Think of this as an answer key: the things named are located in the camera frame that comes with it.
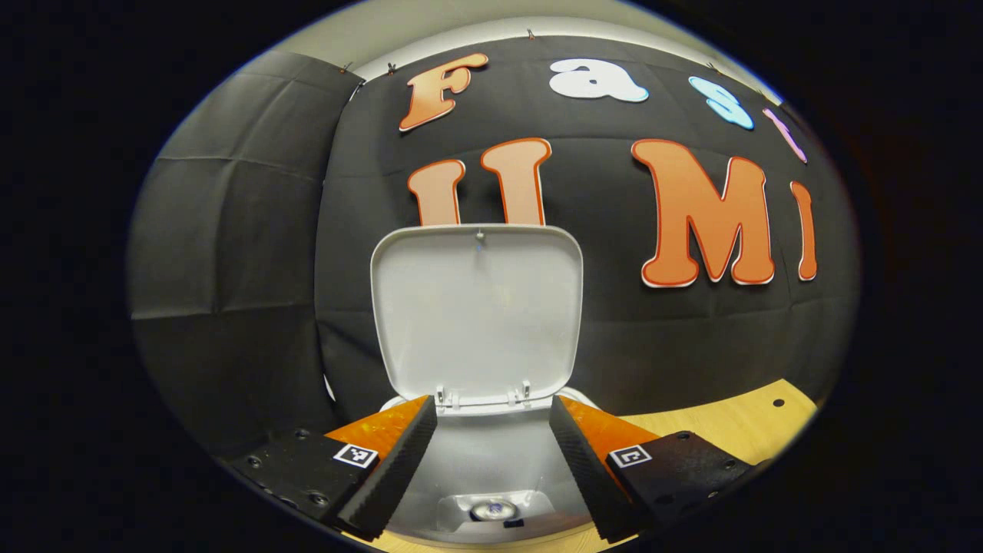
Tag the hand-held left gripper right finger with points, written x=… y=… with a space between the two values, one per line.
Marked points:
x=587 y=484

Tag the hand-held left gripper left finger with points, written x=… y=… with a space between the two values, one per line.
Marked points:
x=388 y=476

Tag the blue pop can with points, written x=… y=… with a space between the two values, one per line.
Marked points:
x=491 y=509

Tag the white desktop garbage bin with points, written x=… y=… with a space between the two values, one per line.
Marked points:
x=476 y=322

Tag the wooden desktop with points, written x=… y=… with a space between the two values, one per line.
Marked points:
x=729 y=426

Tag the black backdrop cloth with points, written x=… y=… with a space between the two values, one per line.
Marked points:
x=599 y=192

